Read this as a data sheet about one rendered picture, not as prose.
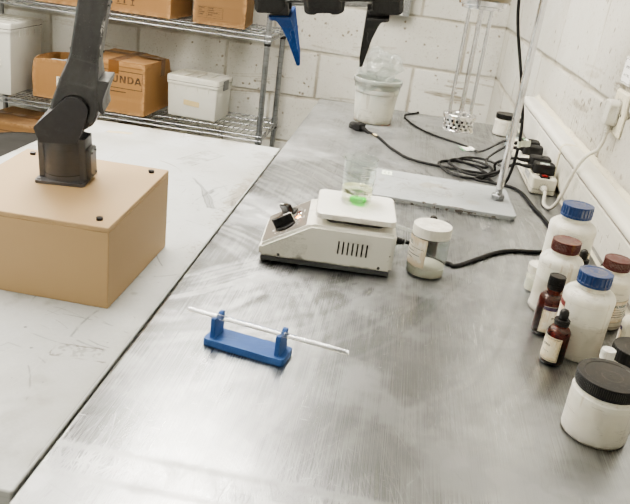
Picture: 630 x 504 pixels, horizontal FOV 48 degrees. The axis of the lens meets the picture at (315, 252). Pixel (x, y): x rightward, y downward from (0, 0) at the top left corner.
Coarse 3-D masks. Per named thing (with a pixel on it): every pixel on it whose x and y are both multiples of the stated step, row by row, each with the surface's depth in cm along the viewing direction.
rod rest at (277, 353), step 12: (216, 324) 82; (204, 336) 83; (216, 336) 83; (228, 336) 83; (240, 336) 84; (252, 336) 84; (276, 336) 80; (216, 348) 82; (228, 348) 82; (240, 348) 81; (252, 348) 82; (264, 348) 82; (276, 348) 80; (288, 348) 83; (264, 360) 81; (276, 360) 80
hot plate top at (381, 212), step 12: (324, 192) 113; (336, 192) 114; (324, 204) 107; (336, 204) 108; (348, 204) 109; (372, 204) 110; (384, 204) 111; (324, 216) 104; (336, 216) 104; (348, 216) 104; (360, 216) 104; (372, 216) 105; (384, 216) 106
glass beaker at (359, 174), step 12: (348, 156) 109; (360, 156) 110; (372, 156) 110; (348, 168) 107; (360, 168) 106; (372, 168) 107; (348, 180) 108; (360, 180) 107; (372, 180) 108; (348, 192) 108; (360, 192) 108; (372, 192) 109; (360, 204) 108
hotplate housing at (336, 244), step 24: (312, 216) 108; (288, 240) 105; (312, 240) 105; (336, 240) 105; (360, 240) 104; (384, 240) 104; (312, 264) 107; (336, 264) 106; (360, 264) 106; (384, 264) 106
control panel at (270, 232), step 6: (300, 204) 116; (306, 204) 114; (300, 210) 112; (306, 210) 111; (270, 216) 116; (276, 216) 115; (294, 216) 111; (300, 216) 109; (306, 216) 108; (270, 222) 113; (300, 222) 107; (306, 222) 106; (270, 228) 110; (288, 228) 106; (294, 228) 105; (264, 234) 109; (270, 234) 107; (276, 234) 106; (264, 240) 106
